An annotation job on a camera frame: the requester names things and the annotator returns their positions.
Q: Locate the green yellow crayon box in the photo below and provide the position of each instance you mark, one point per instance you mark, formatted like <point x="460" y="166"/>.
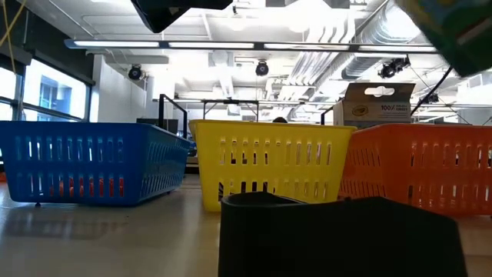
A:
<point x="461" y="34"/>

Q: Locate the black metal frame post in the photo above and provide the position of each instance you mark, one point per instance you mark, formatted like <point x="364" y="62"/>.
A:
<point x="326" y="111"/>
<point x="160" y="111"/>

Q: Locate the large blue Crayola box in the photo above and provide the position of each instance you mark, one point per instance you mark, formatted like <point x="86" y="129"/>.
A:
<point x="369" y="111"/>

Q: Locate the yellow plastic basket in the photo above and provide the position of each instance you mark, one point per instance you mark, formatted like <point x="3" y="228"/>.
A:
<point x="269" y="132"/>

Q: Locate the dark monitor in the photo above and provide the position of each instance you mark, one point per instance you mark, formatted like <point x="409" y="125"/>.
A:
<point x="169" y="125"/>

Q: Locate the person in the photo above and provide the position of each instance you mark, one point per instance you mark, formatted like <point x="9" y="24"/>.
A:
<point x="280" y="120"/>

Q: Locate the black table frame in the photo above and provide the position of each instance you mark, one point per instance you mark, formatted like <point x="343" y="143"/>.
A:
<point x="230" y="101"/>

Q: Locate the orange plastic basket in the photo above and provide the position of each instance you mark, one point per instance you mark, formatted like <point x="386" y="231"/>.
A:
<point x="423" y="134"/>

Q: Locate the silver ventilation duct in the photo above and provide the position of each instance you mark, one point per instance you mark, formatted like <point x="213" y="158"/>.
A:
<point x="361" y="67"/>

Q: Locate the long ceiling light bar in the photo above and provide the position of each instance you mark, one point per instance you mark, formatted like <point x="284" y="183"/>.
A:
<point x="123" y="44"/>

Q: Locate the blue plastic basket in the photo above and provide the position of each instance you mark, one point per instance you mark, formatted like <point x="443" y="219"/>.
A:
<point x="77" y="132"/>

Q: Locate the black ceiling spotlight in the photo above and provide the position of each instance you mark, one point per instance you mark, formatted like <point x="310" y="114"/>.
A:
<point x="135" y="73"/>
<point x="432" y="99"/>
<point x="262" y="69"/>
<point x="388" y="70"/>

